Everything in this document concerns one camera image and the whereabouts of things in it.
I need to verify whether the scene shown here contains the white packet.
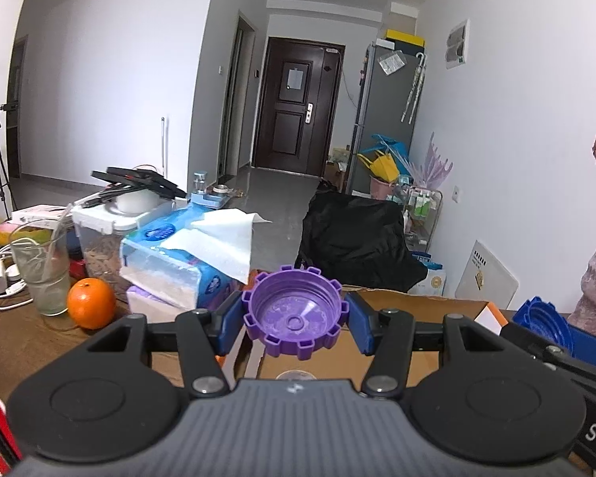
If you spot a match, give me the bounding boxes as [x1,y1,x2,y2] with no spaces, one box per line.
[410,253,448,297]

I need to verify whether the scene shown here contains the blue tray with jar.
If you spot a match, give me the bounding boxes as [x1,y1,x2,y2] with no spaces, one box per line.
[189,171,249,210]

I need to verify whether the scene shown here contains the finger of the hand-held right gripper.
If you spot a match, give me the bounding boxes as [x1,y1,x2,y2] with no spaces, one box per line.
[499,322,596,389]

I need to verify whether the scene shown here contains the black folded stand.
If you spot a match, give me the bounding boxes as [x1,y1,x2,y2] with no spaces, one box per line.
[82,166,188,208]

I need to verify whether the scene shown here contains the blue ridged bottle cap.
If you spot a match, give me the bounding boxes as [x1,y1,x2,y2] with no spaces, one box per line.
[513,297,596,371]

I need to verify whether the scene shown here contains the black bag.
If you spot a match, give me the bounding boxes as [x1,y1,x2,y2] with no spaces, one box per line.
[295,193,428,293]

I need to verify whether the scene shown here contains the blue tissue pack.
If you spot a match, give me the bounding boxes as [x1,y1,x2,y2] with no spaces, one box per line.
[119,209,274,309]

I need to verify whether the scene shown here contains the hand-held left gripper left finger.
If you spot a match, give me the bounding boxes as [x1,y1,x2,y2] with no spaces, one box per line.
[86,298,252,399]

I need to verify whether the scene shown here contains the clear food container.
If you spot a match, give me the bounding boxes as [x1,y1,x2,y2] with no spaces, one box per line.
[72,200,177,279]

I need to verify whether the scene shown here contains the pink bucket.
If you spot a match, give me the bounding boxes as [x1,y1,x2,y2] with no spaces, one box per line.
[370,176,399,200]

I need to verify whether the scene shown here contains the red cardboard box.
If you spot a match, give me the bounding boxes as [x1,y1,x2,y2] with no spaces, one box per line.
[213,283,508,394]

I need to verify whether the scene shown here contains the white leaning board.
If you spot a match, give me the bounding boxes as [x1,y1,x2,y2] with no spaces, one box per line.
[454,240,520,310]

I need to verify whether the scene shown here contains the purple ridged bottle cap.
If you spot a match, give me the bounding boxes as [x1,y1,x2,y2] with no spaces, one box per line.
[242,267,351,360]

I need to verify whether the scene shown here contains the white tissue box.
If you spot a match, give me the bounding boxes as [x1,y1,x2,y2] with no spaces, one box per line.
[126,285,199,325]

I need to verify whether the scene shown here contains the clear folded umbrella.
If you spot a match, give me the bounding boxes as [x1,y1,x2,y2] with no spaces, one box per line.
[401,52,428,123]

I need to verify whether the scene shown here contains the yellow and blue bags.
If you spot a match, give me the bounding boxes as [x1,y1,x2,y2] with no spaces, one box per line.
[358,134,410,184]

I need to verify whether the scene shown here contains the grey refrigerator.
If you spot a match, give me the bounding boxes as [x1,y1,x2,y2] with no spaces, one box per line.
[346,40,428,197]

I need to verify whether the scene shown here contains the yellow box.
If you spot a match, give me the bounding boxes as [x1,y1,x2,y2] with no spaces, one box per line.
[385,30,425,47]

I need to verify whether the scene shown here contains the metal trolley cart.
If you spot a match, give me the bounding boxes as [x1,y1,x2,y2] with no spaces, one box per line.
[390,184,445,255]

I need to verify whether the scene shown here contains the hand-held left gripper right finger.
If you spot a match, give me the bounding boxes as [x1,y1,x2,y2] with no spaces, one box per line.
[345,291,507,399]

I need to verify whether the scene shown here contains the purple feather decoration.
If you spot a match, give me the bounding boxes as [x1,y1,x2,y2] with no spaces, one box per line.
[410,132,454,190]

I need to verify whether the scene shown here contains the white electric panel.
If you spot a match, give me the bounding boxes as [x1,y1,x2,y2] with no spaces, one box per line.
[446,20,470,69]

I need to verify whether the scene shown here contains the dark brown door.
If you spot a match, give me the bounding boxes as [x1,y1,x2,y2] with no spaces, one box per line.
[252,36,346,178]

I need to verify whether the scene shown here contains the orange fruit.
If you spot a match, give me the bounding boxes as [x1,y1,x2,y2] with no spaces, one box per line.
[67,278,116,330]

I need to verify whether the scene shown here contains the clear drinking glass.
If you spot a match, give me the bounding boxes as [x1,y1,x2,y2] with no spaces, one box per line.
[8,223,71,316]

